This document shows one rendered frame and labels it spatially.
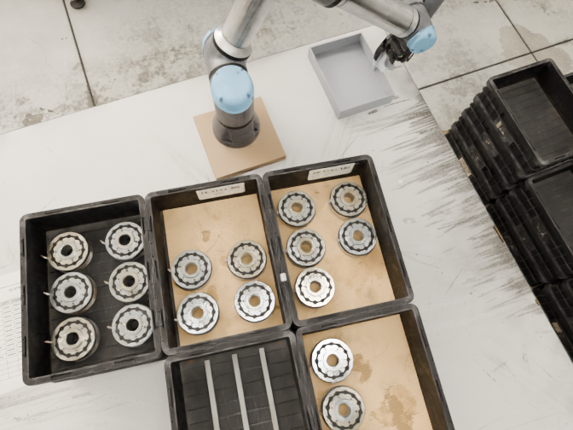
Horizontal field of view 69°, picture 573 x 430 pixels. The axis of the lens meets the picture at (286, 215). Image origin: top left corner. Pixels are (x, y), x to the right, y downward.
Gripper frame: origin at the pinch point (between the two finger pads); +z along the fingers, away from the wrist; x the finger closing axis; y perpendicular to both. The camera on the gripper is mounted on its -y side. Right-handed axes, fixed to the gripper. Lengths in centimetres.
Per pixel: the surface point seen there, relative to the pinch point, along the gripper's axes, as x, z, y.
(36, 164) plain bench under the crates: -109, 37, -12
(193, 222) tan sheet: -77, 13, 31
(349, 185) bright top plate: -36, -2, 39
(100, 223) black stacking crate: -99, 20, 21
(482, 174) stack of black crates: 56, 32, 42
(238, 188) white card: -65, 3, 29
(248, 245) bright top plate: -67, 7, 44
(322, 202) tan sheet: -43, 3, 40
